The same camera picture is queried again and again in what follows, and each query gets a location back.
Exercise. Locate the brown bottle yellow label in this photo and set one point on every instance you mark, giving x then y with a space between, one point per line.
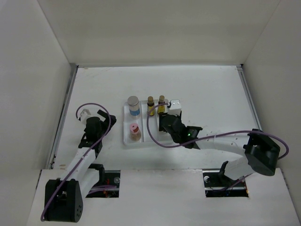
150 105

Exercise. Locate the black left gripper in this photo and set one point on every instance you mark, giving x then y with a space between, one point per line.
105 123

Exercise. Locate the aluminium frame rail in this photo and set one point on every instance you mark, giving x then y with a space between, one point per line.
248 96
66 101

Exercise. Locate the white three-compartment tray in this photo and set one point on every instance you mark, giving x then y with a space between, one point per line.
145 140

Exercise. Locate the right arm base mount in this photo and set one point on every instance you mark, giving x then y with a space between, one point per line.
217 185

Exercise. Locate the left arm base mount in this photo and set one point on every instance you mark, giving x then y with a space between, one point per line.
108 184

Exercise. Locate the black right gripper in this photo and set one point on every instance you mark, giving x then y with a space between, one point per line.
161 127

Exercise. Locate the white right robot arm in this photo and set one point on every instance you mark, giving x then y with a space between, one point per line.
258 152

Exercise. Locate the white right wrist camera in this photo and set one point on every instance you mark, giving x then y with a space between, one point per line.
174 107

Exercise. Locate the left aluminium frame rail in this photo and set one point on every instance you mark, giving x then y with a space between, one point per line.
66 101

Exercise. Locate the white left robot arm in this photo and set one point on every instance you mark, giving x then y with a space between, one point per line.
64 196

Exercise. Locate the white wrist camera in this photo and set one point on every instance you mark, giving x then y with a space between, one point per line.
84 115
174 107

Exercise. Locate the blue-label jar silver lid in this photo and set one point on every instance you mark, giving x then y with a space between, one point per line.
134 107

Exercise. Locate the pink-cap spice bottle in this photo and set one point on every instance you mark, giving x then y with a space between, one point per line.
135 133

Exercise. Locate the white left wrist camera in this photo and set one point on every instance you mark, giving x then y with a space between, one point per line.
84 115

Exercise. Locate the right aluminium frame rail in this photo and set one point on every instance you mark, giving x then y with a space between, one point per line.
248 96

